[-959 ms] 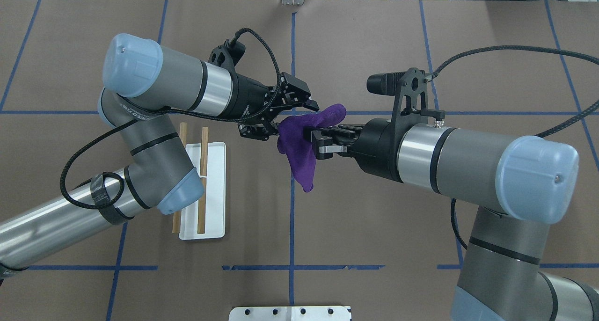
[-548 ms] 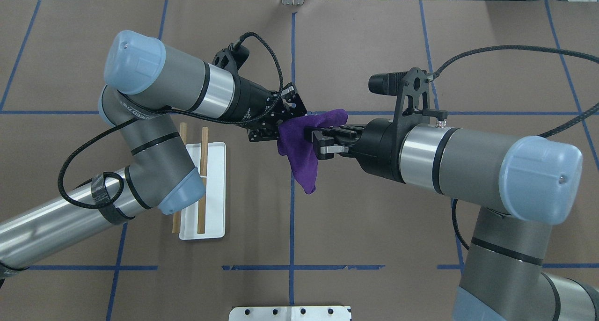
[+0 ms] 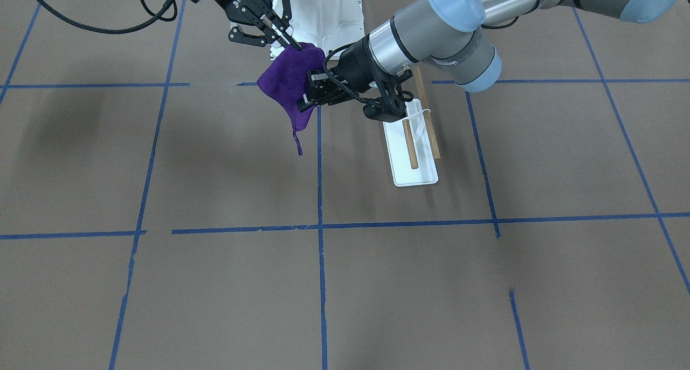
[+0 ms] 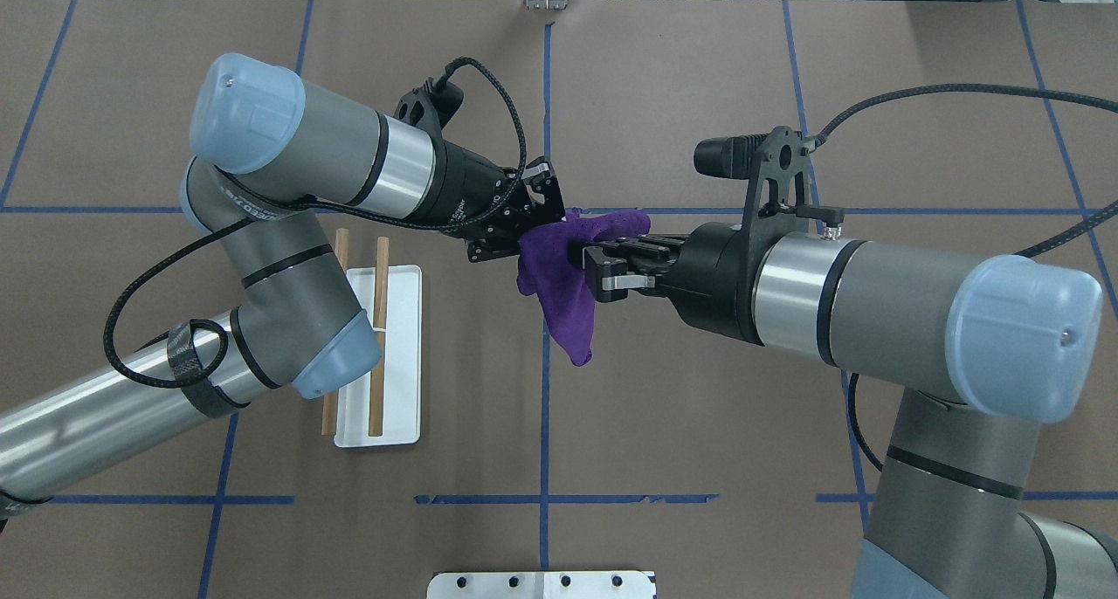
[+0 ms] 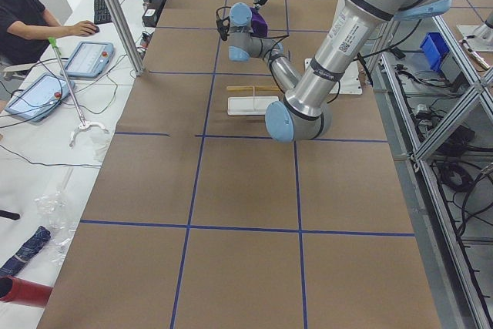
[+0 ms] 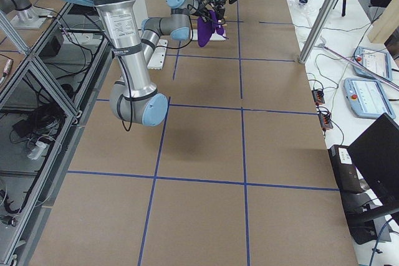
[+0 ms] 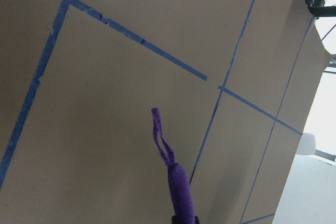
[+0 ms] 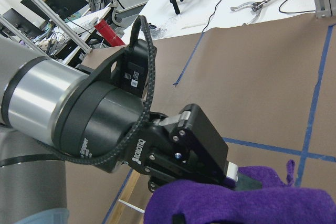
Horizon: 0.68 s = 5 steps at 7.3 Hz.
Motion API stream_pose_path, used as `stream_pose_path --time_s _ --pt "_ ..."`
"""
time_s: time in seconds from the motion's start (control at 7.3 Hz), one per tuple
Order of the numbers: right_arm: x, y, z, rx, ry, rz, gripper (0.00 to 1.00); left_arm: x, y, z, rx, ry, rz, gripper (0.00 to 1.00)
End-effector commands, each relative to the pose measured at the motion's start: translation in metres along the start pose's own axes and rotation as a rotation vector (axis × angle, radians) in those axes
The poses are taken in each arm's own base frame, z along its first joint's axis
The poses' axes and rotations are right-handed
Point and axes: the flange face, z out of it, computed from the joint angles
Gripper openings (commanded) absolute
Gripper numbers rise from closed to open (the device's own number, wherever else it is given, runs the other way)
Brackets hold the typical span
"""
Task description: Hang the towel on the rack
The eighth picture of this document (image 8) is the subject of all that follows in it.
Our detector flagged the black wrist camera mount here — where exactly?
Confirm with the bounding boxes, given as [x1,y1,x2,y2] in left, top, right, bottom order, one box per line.
[77,39,157,99]

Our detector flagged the long metal grabber tool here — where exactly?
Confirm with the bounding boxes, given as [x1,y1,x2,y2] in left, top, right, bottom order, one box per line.
[230,0,287,25]

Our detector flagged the red cylinder bottle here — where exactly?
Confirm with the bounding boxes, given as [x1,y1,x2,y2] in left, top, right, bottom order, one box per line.
[94,19,125,47]

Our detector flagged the black right gripper finger with pad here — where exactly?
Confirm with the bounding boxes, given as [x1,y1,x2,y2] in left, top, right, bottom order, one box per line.
[223,162,262,190]

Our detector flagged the purple towel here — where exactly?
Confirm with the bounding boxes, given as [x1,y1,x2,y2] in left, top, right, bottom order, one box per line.
[143,160,335,223]

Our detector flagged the black camera cable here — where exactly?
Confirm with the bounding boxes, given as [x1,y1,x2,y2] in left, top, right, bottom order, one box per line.
[34,15,158,165]

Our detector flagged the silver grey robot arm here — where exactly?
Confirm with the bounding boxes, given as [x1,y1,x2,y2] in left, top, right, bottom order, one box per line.
[1,38,262,191]

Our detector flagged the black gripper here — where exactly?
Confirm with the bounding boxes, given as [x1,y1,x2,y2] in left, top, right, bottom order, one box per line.
[52,81,228,190]

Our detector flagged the wooden towel rack white base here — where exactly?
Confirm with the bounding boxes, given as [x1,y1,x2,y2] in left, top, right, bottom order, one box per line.
[106,170,144,223]

